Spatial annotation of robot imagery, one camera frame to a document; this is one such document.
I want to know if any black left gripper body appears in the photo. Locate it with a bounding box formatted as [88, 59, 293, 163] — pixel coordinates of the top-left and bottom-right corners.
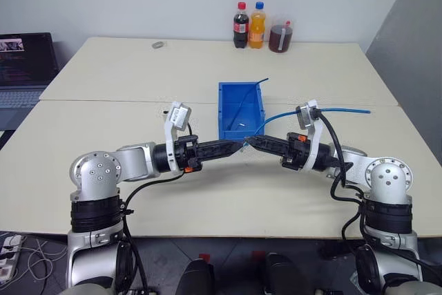
[173, 134, 205, 175]

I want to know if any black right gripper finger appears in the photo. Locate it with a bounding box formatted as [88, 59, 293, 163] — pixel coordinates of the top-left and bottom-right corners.
[247, 135, 289, 148]
[251, 142, 289, 159]

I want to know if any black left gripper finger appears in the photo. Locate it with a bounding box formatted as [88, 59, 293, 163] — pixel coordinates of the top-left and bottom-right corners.
[201, 147, 240, 163]
[201, 139, 245, 153]

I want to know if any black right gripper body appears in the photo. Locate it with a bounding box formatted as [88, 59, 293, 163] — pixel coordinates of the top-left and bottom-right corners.
[280, 131, 312, 171]

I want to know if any blue network cable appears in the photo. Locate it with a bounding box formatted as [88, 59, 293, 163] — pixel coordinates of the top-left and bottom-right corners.
[243, 106, 372, 146]
[231, 76, 271, 125]

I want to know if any blue plastic bin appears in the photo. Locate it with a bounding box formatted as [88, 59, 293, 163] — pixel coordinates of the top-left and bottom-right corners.
[217, 80, 267, 141]

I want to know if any jar of dark red liquid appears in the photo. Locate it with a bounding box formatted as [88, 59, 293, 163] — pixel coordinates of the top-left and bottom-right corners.
[268, 18, 295, 55]

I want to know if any orange soda bottle blue cap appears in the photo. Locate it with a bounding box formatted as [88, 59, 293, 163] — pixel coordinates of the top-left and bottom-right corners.
[248, 1, 268, 50]

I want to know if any cola bottle red cap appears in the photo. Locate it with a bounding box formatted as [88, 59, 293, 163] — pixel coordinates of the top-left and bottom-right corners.
[232, 1, 251, 50]

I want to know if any dark rounded shape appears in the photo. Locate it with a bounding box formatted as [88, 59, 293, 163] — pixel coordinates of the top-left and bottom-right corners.
[180, 258, 216, 295]
[263, 252, 305, 295]

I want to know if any open grey laptop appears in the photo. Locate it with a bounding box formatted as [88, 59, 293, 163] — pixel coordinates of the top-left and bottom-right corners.
[0, 32, 61, 110]

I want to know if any white power strip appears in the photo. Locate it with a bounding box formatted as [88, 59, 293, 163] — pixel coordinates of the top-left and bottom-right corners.
[0, 234, 23, 283]

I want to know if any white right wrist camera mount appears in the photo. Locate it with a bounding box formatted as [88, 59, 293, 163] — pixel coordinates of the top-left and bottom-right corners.
[294, 99, 325, 172]

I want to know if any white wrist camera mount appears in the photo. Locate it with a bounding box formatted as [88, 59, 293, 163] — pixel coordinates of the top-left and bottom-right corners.
[294, 99, 325, 172]
[162, 100, 193, 172]

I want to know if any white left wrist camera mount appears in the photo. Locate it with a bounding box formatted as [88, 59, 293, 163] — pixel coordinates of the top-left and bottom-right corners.
[162, 100, 193, 172]

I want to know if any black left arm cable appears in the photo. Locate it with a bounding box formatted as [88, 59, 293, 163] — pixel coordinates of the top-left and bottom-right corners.
[116, 115, 194, 295]

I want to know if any thin white floor cable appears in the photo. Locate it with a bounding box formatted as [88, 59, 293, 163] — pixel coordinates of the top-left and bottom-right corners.
[26, 238, 67, 280]

